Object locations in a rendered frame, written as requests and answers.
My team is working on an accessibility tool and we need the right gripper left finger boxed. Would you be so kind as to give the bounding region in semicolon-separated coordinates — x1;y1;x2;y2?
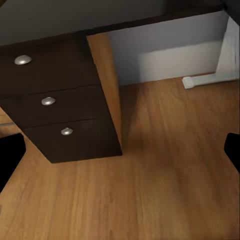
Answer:
0;133;26;193

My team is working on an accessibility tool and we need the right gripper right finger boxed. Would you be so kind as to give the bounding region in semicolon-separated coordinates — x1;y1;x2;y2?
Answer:
224;133;240;173

